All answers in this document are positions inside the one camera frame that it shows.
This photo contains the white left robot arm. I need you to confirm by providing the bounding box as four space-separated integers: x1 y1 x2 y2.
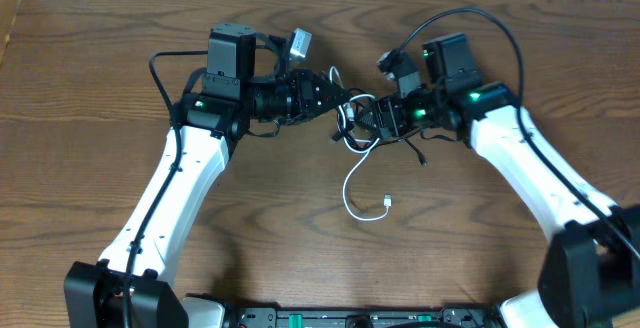
64 23 349 327

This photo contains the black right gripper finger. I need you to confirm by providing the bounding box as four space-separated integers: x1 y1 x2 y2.
354 112 390 140
355 99 387 123

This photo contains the white usb cable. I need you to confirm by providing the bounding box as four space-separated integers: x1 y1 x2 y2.
328 65 394 222

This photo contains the cardboard box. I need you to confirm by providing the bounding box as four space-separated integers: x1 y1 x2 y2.
0 0 22 61

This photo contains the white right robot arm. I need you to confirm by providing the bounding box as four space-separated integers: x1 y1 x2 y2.
355 33 639 327

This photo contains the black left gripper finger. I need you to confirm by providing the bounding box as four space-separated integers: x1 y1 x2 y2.
309 92 351 119
314 74 352 103

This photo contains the black usb cable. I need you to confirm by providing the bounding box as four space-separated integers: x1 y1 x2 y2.
329 86 429 167

